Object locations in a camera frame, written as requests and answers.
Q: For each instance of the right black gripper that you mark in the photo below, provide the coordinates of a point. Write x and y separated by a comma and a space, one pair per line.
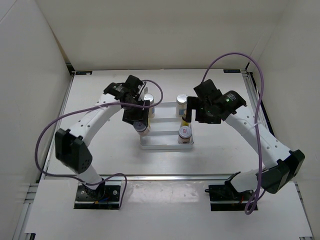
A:
192, 105

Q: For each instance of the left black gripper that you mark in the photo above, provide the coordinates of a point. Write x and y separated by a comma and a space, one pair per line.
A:
136, 116

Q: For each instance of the tall jar silver lid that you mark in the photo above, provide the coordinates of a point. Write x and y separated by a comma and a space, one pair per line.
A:
151, 111
181, 105

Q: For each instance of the short jar red label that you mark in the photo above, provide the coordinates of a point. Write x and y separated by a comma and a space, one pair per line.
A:
141, 128
184, 135

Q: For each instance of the small yellow bottle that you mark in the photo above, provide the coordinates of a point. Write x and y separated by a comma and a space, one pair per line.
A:
184, 121

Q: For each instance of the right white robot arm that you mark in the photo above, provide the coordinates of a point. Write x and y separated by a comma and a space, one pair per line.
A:
279, 163

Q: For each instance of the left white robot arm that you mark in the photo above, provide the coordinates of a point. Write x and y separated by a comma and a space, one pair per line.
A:
72, 144

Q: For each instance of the white divided tray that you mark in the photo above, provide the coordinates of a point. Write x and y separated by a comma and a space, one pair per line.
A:
164, 130

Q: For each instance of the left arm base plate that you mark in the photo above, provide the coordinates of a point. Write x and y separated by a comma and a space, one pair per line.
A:
107, 197

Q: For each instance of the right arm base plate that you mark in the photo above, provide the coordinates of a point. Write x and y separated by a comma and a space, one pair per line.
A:
223, 200

